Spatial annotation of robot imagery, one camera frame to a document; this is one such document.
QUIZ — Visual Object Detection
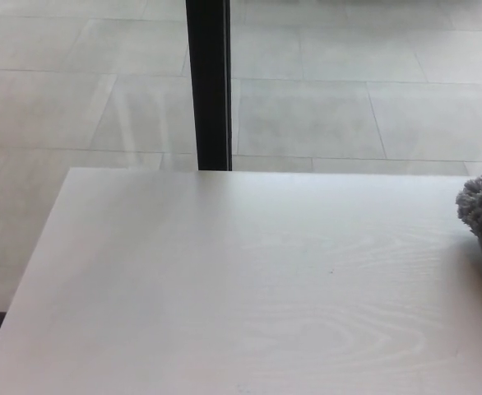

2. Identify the black window frame post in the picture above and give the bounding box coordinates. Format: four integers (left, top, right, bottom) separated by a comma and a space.
184, 0, 234, 171

